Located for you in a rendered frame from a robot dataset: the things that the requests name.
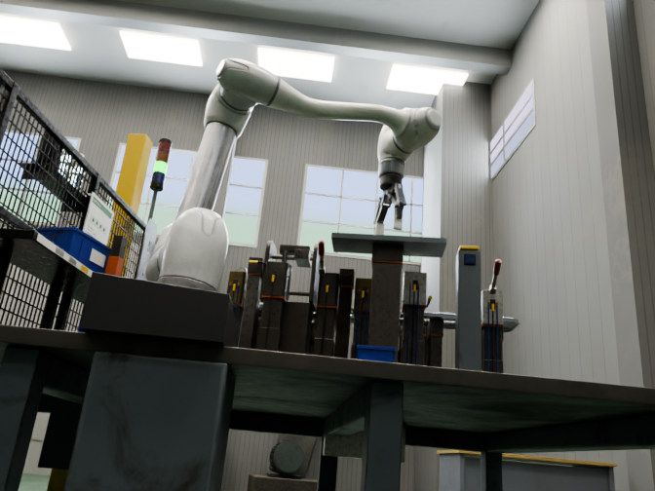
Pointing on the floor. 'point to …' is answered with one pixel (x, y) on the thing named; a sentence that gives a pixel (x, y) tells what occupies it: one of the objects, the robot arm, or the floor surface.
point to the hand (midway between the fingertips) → (388, 233)
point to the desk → (525, 473)
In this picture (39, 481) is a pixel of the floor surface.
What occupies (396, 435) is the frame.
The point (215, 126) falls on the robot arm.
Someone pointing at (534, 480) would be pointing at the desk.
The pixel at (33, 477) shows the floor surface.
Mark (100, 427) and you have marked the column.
